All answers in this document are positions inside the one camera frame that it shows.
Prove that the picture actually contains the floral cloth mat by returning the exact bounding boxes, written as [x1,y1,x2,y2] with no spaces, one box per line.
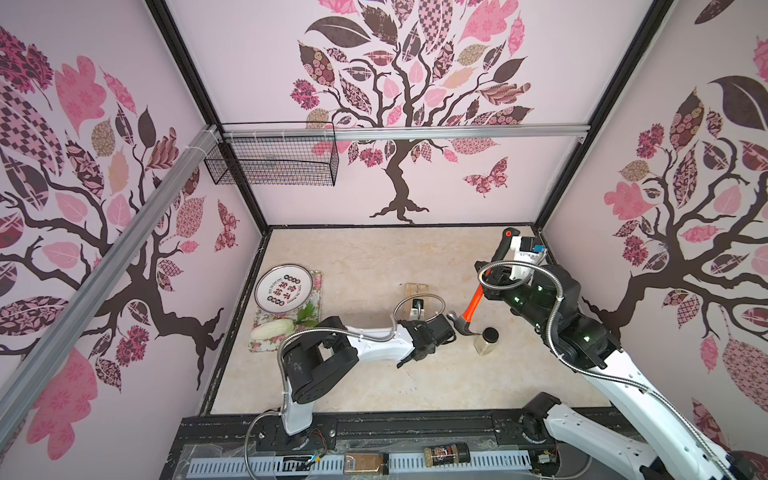
[248,264,323,353]

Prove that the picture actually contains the rear aluminium rail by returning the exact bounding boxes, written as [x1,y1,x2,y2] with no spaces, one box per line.
[222,124,590,141]

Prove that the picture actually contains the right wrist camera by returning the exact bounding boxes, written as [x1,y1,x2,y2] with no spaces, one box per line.
[510,236,546,280]

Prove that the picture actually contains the white slotted cable duct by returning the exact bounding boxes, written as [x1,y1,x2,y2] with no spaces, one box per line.
[182,450,532,479]

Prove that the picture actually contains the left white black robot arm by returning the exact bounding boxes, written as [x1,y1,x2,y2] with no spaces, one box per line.
[277,314,456,436]

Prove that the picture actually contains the white round plate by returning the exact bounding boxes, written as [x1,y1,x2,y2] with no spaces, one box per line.
[253,264,314,314]

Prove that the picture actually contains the glass jar black lid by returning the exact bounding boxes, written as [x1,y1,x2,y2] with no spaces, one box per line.
[473,327,500,356]

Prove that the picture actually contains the black wire basket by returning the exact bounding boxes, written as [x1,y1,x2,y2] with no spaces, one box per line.
[205,120,340,187]

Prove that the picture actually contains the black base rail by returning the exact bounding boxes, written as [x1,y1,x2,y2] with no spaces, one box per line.
[158,407,679,480]

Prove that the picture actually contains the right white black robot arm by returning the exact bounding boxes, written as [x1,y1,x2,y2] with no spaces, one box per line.
[475,260,757,479]

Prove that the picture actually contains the wooden block with nails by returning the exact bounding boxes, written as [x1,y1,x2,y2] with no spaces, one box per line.
[401,282,430,321]

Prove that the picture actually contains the left aluminium rail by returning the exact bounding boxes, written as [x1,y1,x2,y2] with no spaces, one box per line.
[1,126,220,446]

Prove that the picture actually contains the aluminium rail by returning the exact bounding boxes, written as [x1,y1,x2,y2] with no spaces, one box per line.
[1,126,220,446]
[222,124,590,141]

